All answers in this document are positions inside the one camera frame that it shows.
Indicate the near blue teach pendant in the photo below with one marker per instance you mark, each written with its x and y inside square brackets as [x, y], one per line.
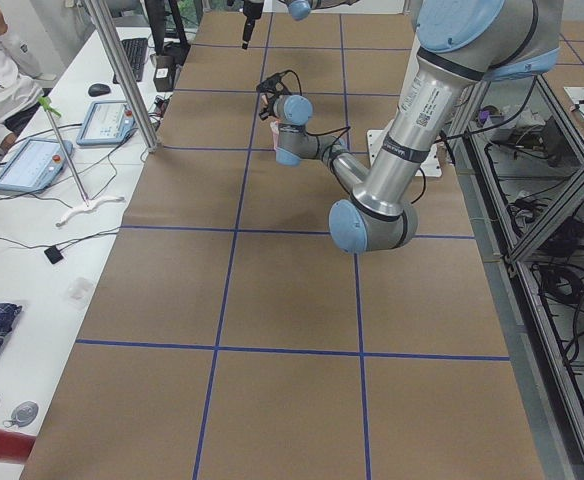
[36, 163]

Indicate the silver round keychain tag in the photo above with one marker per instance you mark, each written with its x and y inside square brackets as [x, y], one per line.
[22, 415]

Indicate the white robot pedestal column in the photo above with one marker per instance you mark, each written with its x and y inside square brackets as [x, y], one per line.
[430, 164]

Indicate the small black square box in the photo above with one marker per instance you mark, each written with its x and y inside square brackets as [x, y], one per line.
[53, 254]

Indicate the red cylinder bottle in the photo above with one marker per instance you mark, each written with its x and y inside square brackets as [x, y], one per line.
[15, 447]

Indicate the pink pen holder cup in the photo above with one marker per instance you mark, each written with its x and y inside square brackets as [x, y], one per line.
[274, 127]

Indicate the far blue teach pendant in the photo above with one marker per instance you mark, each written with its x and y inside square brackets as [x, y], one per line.
[106, 123]

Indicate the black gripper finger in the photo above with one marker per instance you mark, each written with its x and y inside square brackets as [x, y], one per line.
[248, 29]

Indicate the aluminium frame post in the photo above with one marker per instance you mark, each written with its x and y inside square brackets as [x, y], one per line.
[112, 45]

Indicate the blue teach pendant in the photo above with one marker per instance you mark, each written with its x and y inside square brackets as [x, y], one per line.
[36, 163]
[106, 123]

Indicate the black computer mouse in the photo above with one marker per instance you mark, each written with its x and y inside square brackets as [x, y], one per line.
[98, 89]

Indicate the black keyboard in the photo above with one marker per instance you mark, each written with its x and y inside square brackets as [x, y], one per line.
[135, 50]

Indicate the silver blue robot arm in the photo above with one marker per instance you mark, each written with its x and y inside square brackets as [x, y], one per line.
[297, 9]
[460, 44]

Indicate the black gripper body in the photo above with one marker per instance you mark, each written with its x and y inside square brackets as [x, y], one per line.
[248, 14]
[265, 111]

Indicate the black rectangular box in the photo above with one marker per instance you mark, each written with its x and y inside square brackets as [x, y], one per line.
[164, 73]

